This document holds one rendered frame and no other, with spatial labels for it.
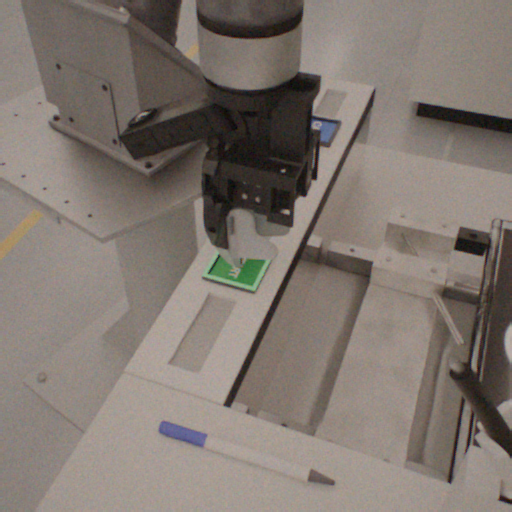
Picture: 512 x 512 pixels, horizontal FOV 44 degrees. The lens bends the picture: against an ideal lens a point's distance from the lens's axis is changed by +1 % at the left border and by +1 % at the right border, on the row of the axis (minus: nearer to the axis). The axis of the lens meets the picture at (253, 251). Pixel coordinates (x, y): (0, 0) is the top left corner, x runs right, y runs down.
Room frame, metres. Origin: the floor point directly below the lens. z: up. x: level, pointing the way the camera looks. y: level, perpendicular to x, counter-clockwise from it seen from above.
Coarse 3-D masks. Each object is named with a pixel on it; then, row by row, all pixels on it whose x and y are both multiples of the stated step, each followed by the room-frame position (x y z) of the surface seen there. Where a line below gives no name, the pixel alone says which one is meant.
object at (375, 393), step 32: (448, 256) 0.54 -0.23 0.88; (384, 288) 0.48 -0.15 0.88; (384, 320) 0.44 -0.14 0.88; (416, 320) 0.44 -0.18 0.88; (352, 352) 0.39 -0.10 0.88; (384, 352) 0.39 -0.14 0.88; (416, 352) 0.39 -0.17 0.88; (352, 384) 0.36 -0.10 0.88; (384, 384) 0.36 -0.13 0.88; (416, 384) 0.36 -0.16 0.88; (352, 416) 0.32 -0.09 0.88; (384, 416) 0.32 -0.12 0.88
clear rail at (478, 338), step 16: (496, 224) 0.57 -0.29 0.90; (496, 240) 0.54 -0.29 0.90; (496, 256) 0.51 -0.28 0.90; (480, 288) 0.47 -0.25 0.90; (480, 304) 0.44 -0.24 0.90; (480, 320) 0.42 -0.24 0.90; (480, 336) 0.40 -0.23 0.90; (480, 352) 0.38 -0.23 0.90; (480, 368) 0.36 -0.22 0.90; (464, 400) 0.32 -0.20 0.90; (464, 416) 0.31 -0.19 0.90; (464, 432) 0.29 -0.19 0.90; (464, 448) 0.27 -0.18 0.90; (448, 480) 0.25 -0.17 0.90
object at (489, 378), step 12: (504, 228) 0.56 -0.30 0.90; (504, 240) 0.54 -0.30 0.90; (504, 252) 0.52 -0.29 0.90; (504, 264) 0.50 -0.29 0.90; (504, 276) 0.48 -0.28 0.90; (504, 288) 0.47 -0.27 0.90; (504, 300) 0.45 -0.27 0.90; (492, 312) 0.43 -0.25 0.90; (504, 312) 0.43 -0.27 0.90; (492, 324) 0.42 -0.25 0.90; (504, 324) 0.42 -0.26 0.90; (492, 336) 0.40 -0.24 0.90; (504, 336) 0.40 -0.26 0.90; (492, 348) 0.38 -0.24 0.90; (504, 348) 0.39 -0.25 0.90; (492, 360) 0.37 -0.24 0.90; (504, 360) 0.37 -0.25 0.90; (492, 372) 0.36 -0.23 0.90; (504, 372) 0.36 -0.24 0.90; (492, 384) 0.34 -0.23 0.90; (504, 384) 0.34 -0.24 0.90; (492, 396) 0.33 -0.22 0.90; (504, 396) 0.33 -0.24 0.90; (504, 492) 0.24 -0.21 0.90
